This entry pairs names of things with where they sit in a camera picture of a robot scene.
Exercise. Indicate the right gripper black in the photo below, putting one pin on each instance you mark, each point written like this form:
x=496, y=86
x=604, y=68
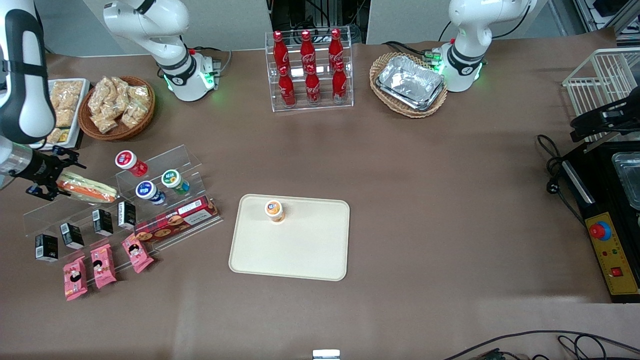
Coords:
x=38, y=169

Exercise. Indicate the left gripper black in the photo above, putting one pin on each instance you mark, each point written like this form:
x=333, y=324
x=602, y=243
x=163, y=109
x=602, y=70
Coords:
x=598, y=118

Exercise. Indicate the triangle sandwich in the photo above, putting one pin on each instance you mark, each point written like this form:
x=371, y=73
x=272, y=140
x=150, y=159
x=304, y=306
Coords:
x=90, y=190

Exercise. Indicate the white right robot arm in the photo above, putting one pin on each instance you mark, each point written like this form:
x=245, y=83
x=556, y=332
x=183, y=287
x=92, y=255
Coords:
x=150, y=25

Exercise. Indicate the white rectangular snack tray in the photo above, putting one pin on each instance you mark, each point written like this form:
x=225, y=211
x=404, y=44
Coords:
x=84, y=100

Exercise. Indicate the silver foil tray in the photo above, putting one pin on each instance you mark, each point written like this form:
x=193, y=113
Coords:
x=410, y=77
x=422, y=106

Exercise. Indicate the cream plastic serving tray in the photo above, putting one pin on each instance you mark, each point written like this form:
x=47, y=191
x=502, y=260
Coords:
x=300, y=250

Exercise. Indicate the silver metal lever bar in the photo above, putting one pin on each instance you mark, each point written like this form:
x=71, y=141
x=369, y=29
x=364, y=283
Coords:
x=595, y=146

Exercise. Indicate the flat pack tan crackers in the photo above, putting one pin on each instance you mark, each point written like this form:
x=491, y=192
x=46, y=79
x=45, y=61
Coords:
x=64, y=118
x=67, y=95
x=55, y=136

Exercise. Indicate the small black carton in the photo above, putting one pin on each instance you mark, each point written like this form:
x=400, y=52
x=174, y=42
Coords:
x=103, y=222
x=72, y=236
x=46, y=248
x=127, y=215

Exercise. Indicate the clear bag tan snacks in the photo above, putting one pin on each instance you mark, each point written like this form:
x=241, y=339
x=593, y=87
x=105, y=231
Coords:
x=120, y=95
x=132, y=116
x=100, y=95
x=104, y=123
x=139, y=96

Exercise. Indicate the steel food container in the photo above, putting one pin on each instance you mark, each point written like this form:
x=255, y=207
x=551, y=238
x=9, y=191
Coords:
x=630, y=180

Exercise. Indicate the black appliance yellow panel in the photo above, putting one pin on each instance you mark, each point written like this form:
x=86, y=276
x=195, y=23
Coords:
x=607, y=192

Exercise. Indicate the red lid drink bottle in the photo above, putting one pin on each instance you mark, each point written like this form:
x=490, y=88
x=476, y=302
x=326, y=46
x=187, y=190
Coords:
x=127, y=161

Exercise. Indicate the blue lid drink bottle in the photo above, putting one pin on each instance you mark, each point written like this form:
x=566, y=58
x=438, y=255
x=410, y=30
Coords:
x=146, y=190

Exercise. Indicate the pink snack pack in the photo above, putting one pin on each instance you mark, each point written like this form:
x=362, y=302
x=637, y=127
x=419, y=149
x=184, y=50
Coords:
x=137, y=253
x=103, y=266
x=74, y=278

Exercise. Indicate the round brown wicker basket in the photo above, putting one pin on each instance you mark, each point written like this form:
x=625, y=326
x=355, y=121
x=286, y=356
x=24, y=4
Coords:
x=147, y=117

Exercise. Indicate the clear acrylic tiered stand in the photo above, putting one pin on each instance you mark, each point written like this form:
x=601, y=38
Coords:
x=165, y=160

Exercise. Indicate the green lid drink bottle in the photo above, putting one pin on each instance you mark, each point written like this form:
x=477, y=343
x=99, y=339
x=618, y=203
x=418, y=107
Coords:
x=171, y=178

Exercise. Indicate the red cookie box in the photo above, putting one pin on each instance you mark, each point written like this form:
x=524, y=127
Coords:
x=177, y=220

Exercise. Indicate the oval tan wicker basket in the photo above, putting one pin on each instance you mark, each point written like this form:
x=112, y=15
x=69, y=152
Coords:
x=380, y=65

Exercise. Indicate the orange lid drink cup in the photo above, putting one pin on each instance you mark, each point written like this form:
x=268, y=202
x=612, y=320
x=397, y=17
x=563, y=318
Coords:
x=274, y=210

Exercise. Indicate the clear acrylic bottle rack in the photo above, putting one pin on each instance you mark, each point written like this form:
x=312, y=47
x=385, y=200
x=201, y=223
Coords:
x=345, y=102

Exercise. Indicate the red cola bottle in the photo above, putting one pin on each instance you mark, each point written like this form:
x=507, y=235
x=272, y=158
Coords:
x=306, y=50
x=313, y=89
x=339, y=86
x=280, y=52
x=287, y=90
x=335, y=47

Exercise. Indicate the small white device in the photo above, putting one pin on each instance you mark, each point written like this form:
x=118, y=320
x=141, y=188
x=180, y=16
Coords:
x=326, y=354

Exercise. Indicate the aluminium frame shelf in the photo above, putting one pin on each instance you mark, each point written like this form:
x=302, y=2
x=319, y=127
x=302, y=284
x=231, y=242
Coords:
x=610, y=15

